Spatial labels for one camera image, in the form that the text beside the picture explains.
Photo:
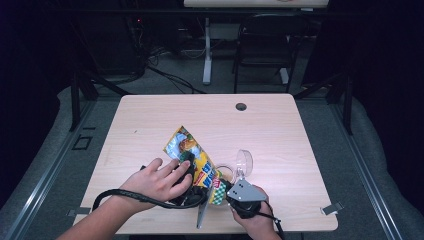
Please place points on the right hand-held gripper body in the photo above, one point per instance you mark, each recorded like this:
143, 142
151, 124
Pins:
246, 196

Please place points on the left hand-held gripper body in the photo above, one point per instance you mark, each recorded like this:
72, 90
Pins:
196, 196

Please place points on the yellow seasoning pouch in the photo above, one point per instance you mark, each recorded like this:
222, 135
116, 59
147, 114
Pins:
181, 143

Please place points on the clear jar with hinged lid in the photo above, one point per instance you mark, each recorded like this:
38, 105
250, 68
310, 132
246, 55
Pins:
245, 163

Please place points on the person's right hand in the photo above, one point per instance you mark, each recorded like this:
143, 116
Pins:
255, 223

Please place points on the person's left hand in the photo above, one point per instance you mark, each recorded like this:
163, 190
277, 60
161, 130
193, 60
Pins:
153, 186

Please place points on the grey tape strip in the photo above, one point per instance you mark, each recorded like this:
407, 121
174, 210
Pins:
331, 208
78, 211

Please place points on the white desk with metal legs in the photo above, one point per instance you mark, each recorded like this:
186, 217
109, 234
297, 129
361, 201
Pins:
207, 50

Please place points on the black metal stand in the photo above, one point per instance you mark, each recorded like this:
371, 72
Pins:
348, 106
75, 100

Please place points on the black folding chair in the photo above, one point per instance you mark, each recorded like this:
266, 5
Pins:
266, 43

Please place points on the metal floor rail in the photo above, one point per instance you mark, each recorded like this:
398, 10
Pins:
363, 166
50, 173

